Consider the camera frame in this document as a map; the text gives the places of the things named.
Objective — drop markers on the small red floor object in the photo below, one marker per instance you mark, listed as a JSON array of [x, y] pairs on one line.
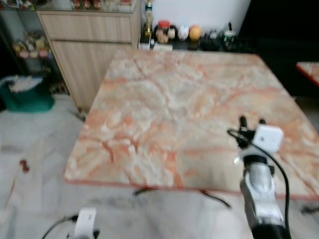
[[24, 166]]

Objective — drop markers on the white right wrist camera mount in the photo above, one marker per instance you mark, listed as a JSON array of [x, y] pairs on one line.
[[269, 138]]

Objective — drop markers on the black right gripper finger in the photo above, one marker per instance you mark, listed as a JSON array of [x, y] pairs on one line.
[[242, 122], [261, 121]]

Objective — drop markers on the small marble side table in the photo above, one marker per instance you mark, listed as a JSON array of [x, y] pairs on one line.
[[309, 71]]

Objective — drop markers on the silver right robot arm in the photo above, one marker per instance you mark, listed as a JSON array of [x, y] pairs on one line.
[[259, 191]]

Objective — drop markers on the tall glass bottle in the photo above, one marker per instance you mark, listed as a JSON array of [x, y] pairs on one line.
[[148, 22]]

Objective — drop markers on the jar with red lid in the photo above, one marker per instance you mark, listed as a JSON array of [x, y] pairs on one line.
[[163, 32]]

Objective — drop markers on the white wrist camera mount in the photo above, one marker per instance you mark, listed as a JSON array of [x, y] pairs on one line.
[[85, 221], [269, 138]]

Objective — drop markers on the black pot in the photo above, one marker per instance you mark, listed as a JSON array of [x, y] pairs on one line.
[[211, 41]]

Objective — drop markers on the orange round jar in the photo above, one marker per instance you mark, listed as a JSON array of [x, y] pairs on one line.
[[195, 33]]

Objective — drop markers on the light wooden cabinet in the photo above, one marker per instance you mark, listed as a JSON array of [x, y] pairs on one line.
[[89, 50]]

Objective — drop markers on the glass shelf unit with jars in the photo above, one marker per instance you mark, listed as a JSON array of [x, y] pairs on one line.
[[30, 47]]

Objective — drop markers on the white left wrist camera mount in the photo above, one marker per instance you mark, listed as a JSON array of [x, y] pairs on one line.
[[85, 221]]

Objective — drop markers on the green plastic bin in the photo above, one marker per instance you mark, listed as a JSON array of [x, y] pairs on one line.
[[27, 97]]

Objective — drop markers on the small white box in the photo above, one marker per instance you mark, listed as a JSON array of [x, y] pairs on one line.
[[162, 48]]

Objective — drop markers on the white round jar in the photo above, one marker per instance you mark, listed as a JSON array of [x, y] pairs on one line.
[[183, 33]]

